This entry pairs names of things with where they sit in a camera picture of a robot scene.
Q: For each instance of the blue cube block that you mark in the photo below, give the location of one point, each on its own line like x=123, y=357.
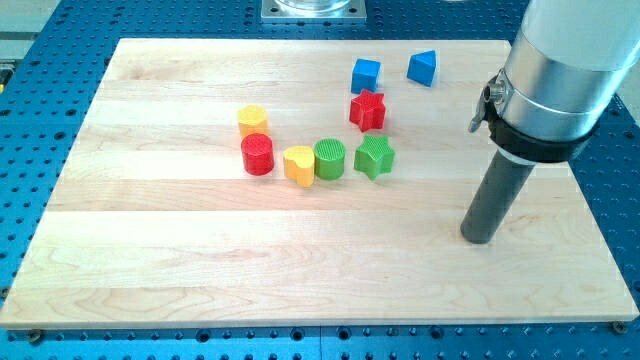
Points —
x=365, y=75

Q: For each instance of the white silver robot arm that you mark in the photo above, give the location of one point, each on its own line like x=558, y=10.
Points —
x=567, y=61

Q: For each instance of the yellow hexagon block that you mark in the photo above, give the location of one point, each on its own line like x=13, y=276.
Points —
x=252, y=119

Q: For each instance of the blue triangle block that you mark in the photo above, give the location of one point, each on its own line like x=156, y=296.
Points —
x=422, y=67

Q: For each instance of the yellow heart block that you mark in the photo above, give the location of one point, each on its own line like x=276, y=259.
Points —
x=299, y=165

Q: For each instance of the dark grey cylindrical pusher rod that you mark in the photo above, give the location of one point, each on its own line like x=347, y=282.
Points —
x=502, y=182

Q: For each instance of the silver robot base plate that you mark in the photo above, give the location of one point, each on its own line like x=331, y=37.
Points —
x=313, y=10

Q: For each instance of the red cylinder block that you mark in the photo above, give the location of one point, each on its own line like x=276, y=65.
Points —
x=257, y=152

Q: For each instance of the green cylinder block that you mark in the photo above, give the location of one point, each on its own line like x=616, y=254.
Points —
x=329, y=158

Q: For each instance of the green star block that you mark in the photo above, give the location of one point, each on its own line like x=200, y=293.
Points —
x=374, y=156

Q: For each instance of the red star block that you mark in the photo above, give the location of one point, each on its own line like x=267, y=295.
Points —
x=368, y=111

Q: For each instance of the light wooden board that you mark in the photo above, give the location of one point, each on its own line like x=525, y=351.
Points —
x=154, y=223

